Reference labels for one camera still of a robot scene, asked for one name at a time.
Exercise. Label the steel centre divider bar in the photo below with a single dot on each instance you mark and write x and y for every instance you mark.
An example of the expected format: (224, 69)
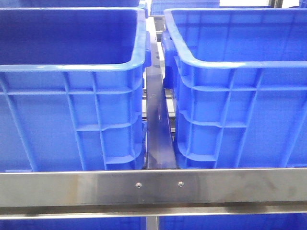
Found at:
(159, 139)

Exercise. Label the left blue plastic crate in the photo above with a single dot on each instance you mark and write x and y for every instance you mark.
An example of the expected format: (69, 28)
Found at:
(71, 82)

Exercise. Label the blue plastic crate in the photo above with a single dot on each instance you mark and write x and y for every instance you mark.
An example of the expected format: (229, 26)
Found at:
(240, 84)
(71, 82)

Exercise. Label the right blue plastic crate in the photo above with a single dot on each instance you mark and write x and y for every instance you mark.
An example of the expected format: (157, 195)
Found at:
(240, 84)

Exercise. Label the far right blue crate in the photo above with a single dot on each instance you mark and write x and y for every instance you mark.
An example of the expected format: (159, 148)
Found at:
(158, 6)

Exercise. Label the lower left blue crate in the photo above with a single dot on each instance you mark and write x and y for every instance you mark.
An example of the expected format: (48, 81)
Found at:
(124, 223)

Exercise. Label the lower right blue crate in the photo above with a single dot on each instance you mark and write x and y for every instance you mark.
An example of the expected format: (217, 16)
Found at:
(294, 221)

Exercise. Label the far left blue crate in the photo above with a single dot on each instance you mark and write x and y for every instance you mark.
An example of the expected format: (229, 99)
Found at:
(74, 3)

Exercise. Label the right rail screw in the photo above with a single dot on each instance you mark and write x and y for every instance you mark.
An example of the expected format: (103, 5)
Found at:
(180, 183)

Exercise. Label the stainless steel front rail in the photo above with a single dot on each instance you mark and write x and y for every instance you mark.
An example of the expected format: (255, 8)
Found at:
(61, 195)

